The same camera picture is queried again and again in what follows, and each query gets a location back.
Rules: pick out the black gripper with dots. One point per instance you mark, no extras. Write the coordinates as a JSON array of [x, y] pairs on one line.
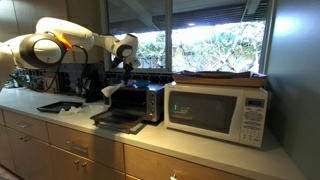
[[127, 71]]

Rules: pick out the purple plastic bowl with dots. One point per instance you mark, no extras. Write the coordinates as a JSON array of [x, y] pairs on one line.
[[130, 82]]

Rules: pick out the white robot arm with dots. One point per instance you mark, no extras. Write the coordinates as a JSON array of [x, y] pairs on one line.
[[53, 38]]

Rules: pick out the blue bowl on toaster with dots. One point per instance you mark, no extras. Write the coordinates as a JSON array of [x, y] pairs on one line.
[[142, 83]]

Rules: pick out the white microwave oven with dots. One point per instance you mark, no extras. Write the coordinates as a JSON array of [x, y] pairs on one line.
[[232, 114]]

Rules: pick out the white paper towel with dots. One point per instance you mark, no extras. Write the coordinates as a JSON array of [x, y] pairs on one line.
[[109, 90]]

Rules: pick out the black coffee maker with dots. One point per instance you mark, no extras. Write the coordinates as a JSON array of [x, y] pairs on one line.
[[91, 84]]

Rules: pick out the crumpled clear plastic wrap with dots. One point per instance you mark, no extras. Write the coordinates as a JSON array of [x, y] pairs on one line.
[[76, 110]]

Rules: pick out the wooden tray on microwave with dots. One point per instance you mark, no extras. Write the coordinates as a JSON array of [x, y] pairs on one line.
[[243, 79]]

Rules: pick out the black baking tray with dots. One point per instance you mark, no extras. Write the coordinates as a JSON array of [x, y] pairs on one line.
[[58, 106]]

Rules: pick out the wooden lower cabinets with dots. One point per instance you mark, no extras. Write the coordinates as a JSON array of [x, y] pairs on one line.
[[38, 150]]

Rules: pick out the metal cabinet drawer handle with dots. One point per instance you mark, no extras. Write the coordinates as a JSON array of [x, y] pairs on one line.
[[78, 147]]

